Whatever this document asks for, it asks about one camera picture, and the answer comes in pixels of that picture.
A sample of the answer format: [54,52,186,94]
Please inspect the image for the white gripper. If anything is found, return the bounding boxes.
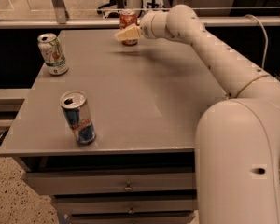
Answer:
[115,11,171,41]

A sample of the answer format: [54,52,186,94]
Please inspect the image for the orange coke can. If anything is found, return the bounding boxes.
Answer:
[119,9,137,46]

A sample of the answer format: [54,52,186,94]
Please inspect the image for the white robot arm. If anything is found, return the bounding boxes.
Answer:
[116,5,280,224]

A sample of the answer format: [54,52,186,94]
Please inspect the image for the white green soda can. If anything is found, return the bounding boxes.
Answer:
[37,33,68,76]

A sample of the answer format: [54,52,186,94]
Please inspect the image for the blue silver energy drink can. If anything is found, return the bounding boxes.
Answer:
[60,90,96,146]

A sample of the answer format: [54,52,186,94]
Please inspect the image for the black office chair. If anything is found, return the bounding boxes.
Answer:
[96,0,122,16]

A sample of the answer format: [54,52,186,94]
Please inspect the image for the grey drawer cabinet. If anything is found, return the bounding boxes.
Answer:
[1,30,224,224]

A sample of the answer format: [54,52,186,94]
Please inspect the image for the metal window railing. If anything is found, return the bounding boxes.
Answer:
[0,0,280,29]

